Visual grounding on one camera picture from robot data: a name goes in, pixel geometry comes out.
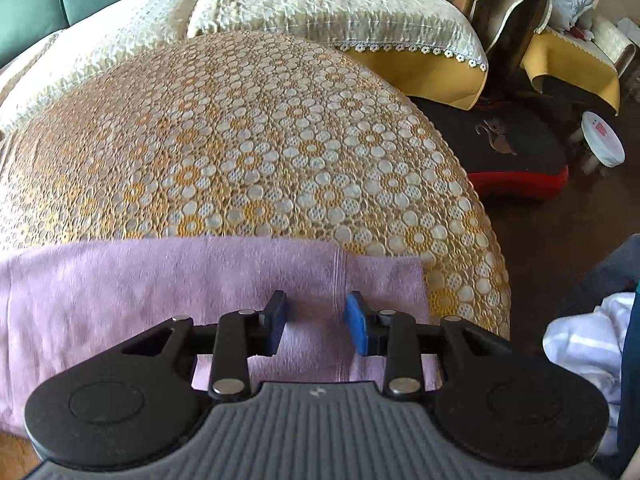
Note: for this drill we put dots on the grey cloth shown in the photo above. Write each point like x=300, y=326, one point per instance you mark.
x=615, y=270

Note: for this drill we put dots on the white striped cloth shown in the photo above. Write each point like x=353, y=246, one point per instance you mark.
x=580, y=340

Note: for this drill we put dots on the white round tub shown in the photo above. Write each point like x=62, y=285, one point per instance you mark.
x=600, y=135

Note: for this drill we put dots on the purple sweatshirt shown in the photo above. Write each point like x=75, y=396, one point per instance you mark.
x=125, y=300

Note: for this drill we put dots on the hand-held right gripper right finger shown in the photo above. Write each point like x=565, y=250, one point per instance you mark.
x=356, y=322

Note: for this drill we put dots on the black red floor cushion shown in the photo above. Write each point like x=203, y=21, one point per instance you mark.
x=525, y=155

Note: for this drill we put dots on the armchair with cream cover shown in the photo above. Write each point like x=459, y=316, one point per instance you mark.
x=500, y=15

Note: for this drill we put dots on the chair with cream cover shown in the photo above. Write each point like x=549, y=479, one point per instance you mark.
x=607, y=35

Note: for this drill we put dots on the green padded headboard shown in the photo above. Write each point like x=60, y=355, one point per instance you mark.
x=30, y=10

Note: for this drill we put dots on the floral lace bedspread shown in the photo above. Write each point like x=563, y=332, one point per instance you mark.
x=250, y=150

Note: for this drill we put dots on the cream quilted bed cover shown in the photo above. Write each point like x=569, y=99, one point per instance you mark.
x=325, y=5

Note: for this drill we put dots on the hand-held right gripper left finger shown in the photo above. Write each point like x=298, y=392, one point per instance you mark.
x=277, y=322

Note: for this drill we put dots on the dark teal cloth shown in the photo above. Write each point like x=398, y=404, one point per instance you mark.
x=631, y=385

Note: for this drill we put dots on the yellow bed skirt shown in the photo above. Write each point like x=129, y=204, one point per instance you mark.
x=430, y=77

